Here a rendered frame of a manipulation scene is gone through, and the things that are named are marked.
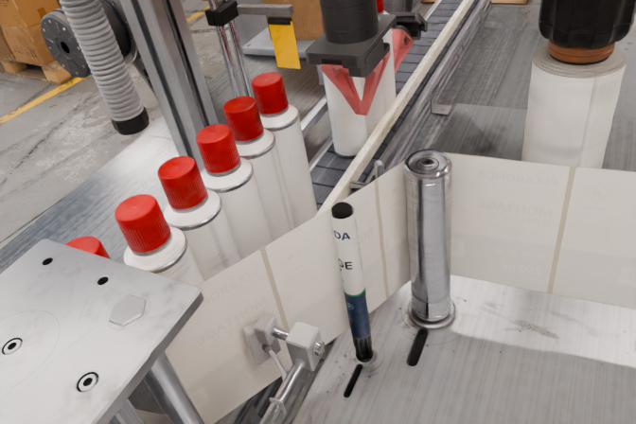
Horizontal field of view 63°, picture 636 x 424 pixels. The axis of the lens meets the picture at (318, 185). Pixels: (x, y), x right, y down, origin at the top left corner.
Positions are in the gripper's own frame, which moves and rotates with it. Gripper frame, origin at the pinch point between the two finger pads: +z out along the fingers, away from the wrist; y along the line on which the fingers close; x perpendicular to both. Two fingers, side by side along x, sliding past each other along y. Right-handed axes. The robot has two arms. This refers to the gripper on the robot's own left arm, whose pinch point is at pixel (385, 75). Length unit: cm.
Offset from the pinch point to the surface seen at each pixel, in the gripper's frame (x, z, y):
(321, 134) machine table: 2.8, 10.4, -11.5
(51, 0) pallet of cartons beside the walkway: 146, -64, -282
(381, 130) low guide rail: -9.2, 9.4, 3.7
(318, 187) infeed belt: -15.6, 18.5, -2.2
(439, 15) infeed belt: 33.9, -19.5, -1.2
